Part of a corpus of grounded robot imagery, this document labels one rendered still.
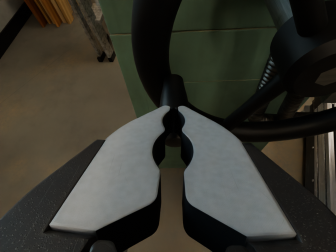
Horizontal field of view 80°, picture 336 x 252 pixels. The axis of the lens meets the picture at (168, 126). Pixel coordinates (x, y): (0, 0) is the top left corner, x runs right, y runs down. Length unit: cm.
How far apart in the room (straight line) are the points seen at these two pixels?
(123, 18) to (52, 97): 108
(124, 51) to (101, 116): 81
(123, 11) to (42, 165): 95
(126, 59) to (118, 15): 9
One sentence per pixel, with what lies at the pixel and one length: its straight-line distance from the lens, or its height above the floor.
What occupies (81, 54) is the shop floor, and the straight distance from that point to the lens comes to 158.
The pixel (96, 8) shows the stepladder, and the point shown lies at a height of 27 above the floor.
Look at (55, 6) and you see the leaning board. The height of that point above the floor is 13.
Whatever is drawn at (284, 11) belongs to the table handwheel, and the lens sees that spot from 22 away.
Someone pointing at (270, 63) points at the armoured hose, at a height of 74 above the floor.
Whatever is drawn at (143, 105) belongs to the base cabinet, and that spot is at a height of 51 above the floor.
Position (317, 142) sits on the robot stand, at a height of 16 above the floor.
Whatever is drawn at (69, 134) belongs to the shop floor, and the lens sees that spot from 119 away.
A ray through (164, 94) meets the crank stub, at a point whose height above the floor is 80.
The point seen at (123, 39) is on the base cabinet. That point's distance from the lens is 39.
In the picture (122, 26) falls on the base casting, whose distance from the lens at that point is 37.
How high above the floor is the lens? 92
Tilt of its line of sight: 60 degrees down
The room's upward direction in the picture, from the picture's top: 5 degrees counter-clockwise
